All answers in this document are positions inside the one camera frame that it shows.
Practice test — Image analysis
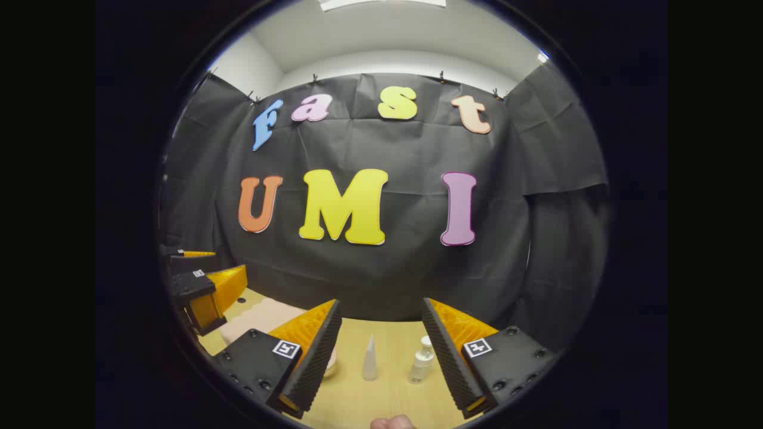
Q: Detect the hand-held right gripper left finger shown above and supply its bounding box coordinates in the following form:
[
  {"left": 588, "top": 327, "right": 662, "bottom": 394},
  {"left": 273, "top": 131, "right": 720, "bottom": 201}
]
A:
[{"left": 213, "top": 299, "right": 343, "bottom": 419}]

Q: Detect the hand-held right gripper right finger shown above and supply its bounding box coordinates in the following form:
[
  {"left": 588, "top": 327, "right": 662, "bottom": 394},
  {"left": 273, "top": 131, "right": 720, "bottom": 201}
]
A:
[{"left": 421, "top": 297, "right": 558, "bottom": 419}]

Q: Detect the white pump bottle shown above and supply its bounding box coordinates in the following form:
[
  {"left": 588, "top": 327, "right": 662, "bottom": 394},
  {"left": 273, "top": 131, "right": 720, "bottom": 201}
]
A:
[{"left": 408, "top": 335, "right": 435, "bottom": 385}]

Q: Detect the white cream tube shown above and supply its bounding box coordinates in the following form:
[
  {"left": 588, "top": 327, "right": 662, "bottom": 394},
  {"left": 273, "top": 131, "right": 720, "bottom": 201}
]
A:
[{"left": 362, "top": 334, "right": 379, "bottom": 382}]

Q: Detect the pink suitcase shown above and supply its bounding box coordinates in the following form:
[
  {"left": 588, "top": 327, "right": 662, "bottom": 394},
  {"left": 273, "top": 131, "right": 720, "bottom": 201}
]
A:
[{"left": 218, "top": 296, "right": 339, "bottom": 379}]

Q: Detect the black backdrop cloth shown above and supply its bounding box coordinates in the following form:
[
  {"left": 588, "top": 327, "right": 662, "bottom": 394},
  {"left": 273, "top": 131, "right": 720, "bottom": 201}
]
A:
[{"left": 160, "top": 63, "right": 610, "bottom": 352}]

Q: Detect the ceiling light panel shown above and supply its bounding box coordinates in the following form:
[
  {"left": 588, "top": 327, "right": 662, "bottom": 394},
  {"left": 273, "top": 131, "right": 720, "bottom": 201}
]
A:
[{"left": 320, "top": 0, "right": 446, "bottom": 11}]

